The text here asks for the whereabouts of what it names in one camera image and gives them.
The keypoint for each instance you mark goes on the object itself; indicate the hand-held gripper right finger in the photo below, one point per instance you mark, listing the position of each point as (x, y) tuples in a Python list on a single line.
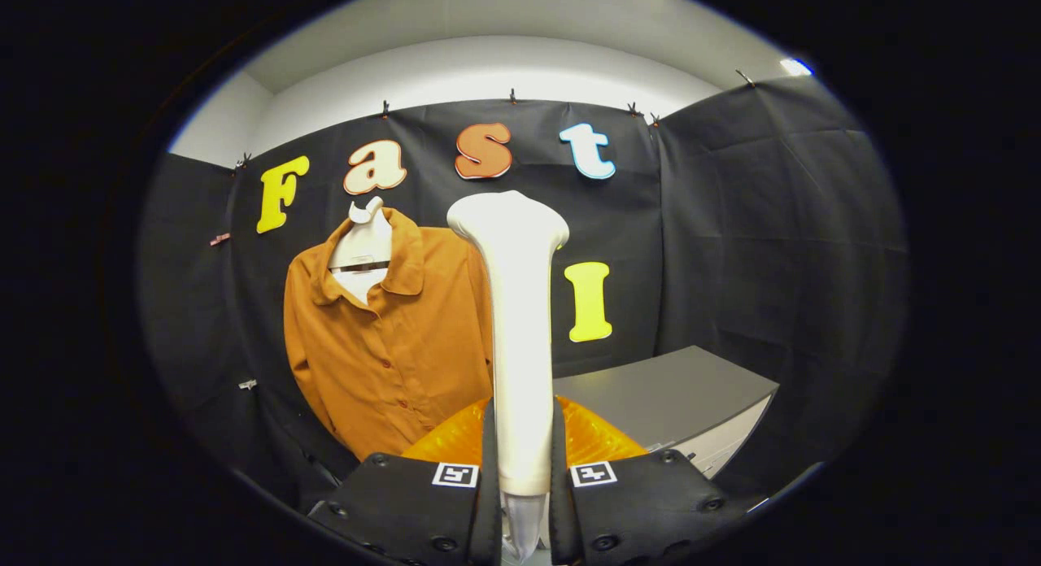
[(559, 501)]

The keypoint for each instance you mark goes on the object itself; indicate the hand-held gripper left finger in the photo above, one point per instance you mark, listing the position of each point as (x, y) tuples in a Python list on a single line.
[(491, 501)]

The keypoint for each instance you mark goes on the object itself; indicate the white garment steamer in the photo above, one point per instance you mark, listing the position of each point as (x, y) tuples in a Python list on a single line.
[(520, 322)]

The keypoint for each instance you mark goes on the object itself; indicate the orange button shirt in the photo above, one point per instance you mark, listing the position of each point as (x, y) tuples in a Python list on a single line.
[(390, 346)]

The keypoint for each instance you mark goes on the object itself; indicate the grey cabinet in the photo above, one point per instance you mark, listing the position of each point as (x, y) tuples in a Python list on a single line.
[(667, 387)]

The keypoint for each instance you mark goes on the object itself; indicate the white mannequin torso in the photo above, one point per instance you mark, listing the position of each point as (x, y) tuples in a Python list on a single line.
[(362, 245)]

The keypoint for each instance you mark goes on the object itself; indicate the black backdrop cloth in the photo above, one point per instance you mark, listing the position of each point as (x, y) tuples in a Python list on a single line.
[(773, 249)]

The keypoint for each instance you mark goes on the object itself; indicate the pink clip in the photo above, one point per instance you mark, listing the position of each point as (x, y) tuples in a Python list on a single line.
[(219, 239)]

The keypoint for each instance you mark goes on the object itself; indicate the small ceiling light panel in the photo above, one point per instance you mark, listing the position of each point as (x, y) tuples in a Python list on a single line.
[(795, 66)]

